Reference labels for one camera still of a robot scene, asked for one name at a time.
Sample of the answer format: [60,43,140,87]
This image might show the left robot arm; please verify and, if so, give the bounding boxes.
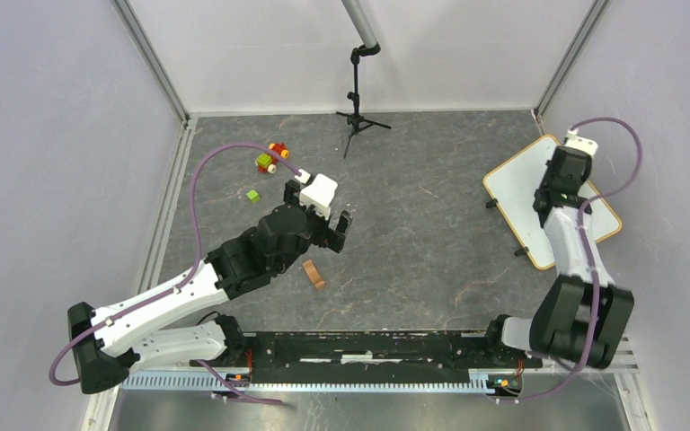
[67,174,352,394]

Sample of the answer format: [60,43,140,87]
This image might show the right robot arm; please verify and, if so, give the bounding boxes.
[482,136,634,369]

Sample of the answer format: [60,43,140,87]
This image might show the brown wooden arch block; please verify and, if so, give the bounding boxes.
[302,259,326,291]

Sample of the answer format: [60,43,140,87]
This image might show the small green cube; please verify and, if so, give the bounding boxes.
[246,189,261,203]

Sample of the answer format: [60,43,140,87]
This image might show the red toy brick car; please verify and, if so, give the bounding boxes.
[255,143,290,174]

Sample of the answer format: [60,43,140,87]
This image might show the black tripod stand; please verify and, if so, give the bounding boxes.
[335,43,392,159]

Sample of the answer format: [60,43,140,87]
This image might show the grey overhead pole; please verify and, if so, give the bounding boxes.
[341,0,381,55]

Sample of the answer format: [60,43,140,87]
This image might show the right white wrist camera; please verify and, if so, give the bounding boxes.
[563,128,598,158]

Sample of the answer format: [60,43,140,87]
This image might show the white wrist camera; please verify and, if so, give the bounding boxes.
[563,128,598,158]
[295,169,338,220]

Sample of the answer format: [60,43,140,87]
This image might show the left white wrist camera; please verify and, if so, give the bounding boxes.
[295,169,338,220]

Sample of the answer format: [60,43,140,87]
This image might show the white whiteboard wooden frame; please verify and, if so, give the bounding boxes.
[482,135,622,270]

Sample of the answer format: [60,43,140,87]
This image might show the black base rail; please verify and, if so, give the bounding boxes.
[213,330,543,384]

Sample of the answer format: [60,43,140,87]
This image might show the white cable comb strip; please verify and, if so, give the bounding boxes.
[121,370,522,396]

